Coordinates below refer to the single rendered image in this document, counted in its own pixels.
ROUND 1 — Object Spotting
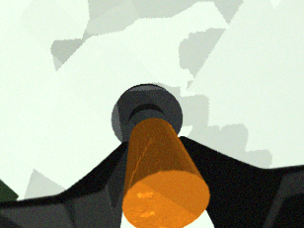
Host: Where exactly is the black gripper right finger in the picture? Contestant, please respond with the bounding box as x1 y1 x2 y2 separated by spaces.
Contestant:
179 136 304 228

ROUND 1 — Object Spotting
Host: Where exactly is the orange knob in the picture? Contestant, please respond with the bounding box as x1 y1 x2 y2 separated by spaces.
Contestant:
122 117 210 228

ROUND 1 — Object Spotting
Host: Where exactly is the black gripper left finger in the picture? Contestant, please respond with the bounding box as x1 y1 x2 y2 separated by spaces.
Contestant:
0 141 129 228

